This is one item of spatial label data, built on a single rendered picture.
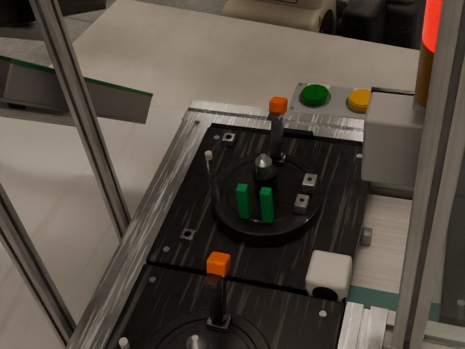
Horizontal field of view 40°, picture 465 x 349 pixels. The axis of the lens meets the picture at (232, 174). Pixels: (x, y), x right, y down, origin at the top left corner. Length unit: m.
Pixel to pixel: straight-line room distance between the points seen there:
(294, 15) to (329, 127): 0.55
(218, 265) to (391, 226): 0.30
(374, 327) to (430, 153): 0.29
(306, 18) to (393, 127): 0.94
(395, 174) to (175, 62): 0.77
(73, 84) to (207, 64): 0.55
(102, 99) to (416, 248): 0.44
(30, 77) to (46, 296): 0.24
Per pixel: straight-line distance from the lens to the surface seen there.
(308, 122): 0.93
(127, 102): 0.88
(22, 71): 0.71
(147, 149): 1.08
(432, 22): 0.46
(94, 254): 0.95
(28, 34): 0.71
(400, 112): 0.52
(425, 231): 0.57
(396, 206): 0.88
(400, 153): 0.53
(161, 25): 1.37
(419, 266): 0.61
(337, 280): 0.72
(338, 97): 0.97
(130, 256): 0.81
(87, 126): 0.76
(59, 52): 0.70
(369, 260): 0.83
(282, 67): 1.20
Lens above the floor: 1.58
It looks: 46 degrees down
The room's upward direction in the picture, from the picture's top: 9 degrees counter-clockwise
